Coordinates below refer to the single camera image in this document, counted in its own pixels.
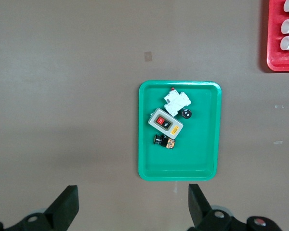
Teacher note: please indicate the green plastic tray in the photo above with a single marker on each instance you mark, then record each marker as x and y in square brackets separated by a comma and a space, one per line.
[197, 156]

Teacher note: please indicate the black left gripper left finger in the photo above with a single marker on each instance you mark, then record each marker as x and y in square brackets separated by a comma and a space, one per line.
[65, 207]

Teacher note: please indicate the white circuit breaker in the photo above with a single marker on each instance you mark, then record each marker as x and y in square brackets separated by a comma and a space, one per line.
[177, 102]

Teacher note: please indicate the clear tape patch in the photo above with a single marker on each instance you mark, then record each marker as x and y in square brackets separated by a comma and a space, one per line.
[148, 56]

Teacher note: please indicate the black round buzzer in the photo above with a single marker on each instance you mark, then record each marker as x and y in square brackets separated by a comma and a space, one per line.
[186, 114]

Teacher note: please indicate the black push button switch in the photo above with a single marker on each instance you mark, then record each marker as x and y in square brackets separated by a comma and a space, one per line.
[165, 142]

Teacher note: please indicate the grey on-off switch box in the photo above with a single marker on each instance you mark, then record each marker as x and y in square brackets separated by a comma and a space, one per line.
[165, 124]

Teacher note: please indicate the red plastic tray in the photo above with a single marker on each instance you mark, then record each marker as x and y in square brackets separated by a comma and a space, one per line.
[273, 48]

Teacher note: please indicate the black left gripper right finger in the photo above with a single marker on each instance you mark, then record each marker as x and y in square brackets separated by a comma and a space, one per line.
[200, 211]

